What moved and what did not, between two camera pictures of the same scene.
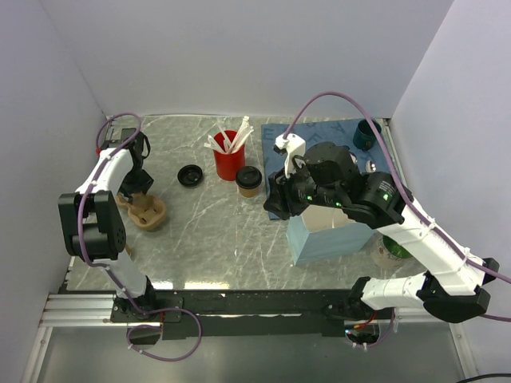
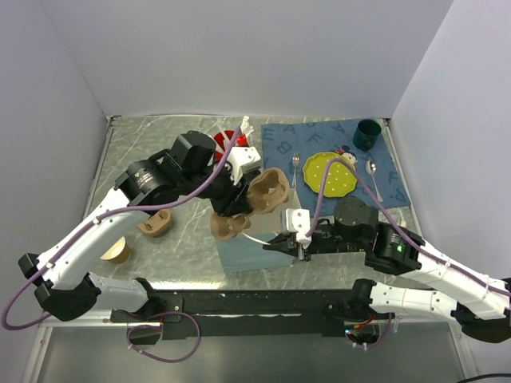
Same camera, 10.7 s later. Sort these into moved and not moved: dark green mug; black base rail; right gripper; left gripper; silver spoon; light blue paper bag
Moved: left gripper; light blue paper bag; right gripper
Not moved: silver spoon; black base rail; dark green mug
